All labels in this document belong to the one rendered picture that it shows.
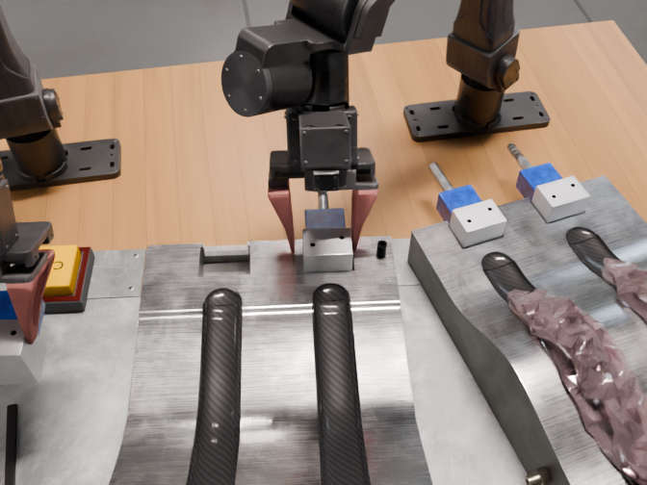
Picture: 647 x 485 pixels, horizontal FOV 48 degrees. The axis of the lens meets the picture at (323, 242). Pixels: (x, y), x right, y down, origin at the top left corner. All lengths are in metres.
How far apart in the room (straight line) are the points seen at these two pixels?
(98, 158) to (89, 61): 1.62
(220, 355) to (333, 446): 0.14
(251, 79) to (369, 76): 0.52
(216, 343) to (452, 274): 0.27
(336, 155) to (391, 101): 0.48
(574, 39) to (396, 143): 0.39
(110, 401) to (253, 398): 0.18
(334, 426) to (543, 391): 0.19
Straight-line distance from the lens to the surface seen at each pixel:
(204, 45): 2.61
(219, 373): 0.70
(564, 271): 0.83
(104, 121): 1.10
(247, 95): 0.64
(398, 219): 0.92
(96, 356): 0.83
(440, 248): 0.82
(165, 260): 0.78
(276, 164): 0.70
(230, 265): 0.79
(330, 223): 0.77
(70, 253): 0.88
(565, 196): 0.87
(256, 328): 0.72
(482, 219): 0.82
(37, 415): 0.82
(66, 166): 1.02
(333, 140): 0.62
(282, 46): 0.63
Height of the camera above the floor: 1.49
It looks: 50 degrees down
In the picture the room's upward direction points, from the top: straight up
